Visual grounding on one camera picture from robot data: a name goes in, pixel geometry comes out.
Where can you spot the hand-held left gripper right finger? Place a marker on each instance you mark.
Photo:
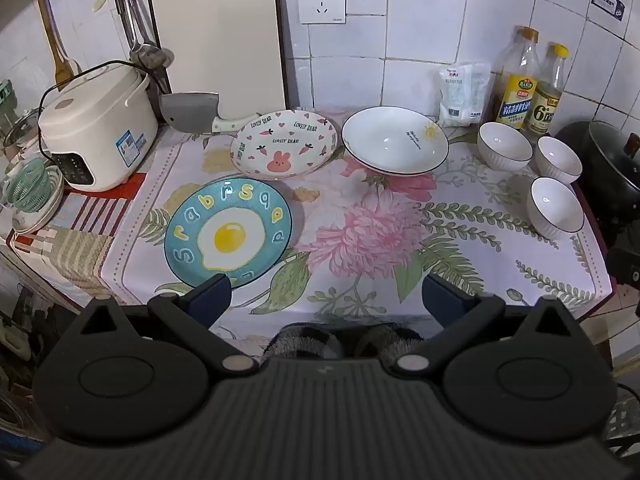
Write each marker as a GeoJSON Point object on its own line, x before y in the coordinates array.
{"type": "Point", "coordinates": [442, 298]}

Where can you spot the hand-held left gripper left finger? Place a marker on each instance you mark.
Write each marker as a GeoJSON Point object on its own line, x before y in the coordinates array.
{"type": "Point", "coordinates": [212, 300]}

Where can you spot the blue fried egg plate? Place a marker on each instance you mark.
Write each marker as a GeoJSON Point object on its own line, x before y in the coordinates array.
{"type": "Point", "coordinates": [230, 235]}

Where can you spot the white ribbed bowl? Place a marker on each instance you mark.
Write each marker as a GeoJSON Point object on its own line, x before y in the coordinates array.
{"type": "Point", "coordinates": [502, 147]}
{"type": "Point", "coordinates": [559, 160]}
{"type": "Point", "coordinates": [555, 210]}

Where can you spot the white plate dark rim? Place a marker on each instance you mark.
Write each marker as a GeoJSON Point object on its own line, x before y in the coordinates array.
{"type": "Point", "coordinates": [411, 172]}

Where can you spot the white plate sun print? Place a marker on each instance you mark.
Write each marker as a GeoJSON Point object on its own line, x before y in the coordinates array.
{"type": "Point", "coordinates": [390, 140]}

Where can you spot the pink bunny print plate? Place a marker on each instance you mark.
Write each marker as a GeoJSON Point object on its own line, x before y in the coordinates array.
{"type": "Point", "coordinates": [280, 145]}

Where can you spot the black cooking pot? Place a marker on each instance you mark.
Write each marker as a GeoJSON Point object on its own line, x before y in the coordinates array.
{"type": "Point", "coordinates": [600, 195]}

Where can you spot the floral tablecloth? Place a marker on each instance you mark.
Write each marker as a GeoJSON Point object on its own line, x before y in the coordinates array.
{"type": "Point", "coordinates": [350, 270]}

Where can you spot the dark lid brown knob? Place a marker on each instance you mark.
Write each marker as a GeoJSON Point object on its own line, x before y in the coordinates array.
{"type": "Point", "coordinates": [617, 155]}

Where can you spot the striped cloth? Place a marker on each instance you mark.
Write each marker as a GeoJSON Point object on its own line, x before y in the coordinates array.
{"type": "Point", "coordinates": [75, 245]}

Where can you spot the yellow cap vinegar bottle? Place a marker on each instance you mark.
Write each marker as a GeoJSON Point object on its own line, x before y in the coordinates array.
{"type": "Point", "coordinates": [547, 105]}

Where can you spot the white dish under colander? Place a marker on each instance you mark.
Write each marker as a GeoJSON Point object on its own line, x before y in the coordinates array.
{"type": "Point", "coordinates": [47, 210]}

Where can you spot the white salt bag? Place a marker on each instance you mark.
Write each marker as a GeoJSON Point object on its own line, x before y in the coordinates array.
{"type": "Point", "coordinates": [462, 95]}

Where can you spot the cream rice cooker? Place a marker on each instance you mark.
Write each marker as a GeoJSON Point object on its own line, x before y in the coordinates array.
{"type": "Point", "coordinates": [100, 125]}

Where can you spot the gold cap sauce bottle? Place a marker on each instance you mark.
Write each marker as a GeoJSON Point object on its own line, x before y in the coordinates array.
{"type": "Point", "coordinates": [515, 95]}

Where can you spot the green plastic colander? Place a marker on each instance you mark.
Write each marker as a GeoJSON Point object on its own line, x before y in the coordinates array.
{"type": "Point", "coordinates": [27, 185]}

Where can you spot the metal ladle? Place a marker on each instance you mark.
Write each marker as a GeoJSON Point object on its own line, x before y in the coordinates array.
{"type": "Point", "coordinates": [150, 55]}

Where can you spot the glass pot lid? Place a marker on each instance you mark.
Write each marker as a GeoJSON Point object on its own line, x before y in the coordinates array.
{"type": "Point", "coordinates": [20, 135]}

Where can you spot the cream cutting board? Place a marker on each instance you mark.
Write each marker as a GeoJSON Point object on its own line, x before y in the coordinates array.
{"type": "Point", "coordinates": [215, 35]}

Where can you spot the wooden spatula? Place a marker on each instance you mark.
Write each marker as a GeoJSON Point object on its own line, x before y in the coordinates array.
{"type": "Point", "coordinates": [62, 62]}

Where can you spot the wall sticker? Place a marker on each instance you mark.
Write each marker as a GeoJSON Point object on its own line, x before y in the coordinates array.
{"type": "Point", "coordinates": [607, 9]}

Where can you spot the white wall socket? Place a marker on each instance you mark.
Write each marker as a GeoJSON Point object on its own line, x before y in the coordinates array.
{"type": "Point", "coordinates": [321, 1]}

